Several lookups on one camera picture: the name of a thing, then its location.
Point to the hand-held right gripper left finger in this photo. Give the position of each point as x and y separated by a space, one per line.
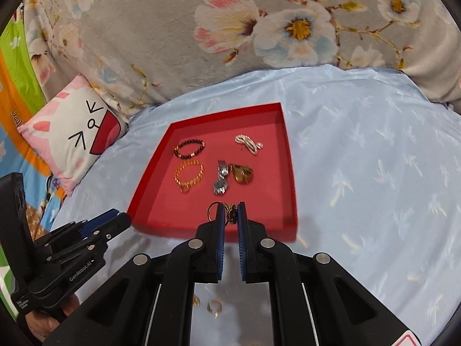
219 245

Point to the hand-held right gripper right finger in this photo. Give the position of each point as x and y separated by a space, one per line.
244 245

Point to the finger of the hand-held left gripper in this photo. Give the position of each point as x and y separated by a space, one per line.
115 227
97 223

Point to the silver wristwatch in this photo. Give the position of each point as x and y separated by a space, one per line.
219 186

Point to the red cardboard box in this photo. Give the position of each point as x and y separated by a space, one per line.
270 187

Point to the gold wristwatch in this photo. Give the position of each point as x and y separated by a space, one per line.
241 173

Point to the person's left hand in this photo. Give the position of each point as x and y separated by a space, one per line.
38 322

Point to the green cloth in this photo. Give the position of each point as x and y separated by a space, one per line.
4 288

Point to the pink bunny pillow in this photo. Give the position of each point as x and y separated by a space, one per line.
65 129

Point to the light blue palm-print cloth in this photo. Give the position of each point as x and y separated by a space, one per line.
360 187

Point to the colourful cartoon blanket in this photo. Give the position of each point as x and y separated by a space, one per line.
14 97

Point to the grey floral blanket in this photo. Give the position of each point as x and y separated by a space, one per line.
162 43

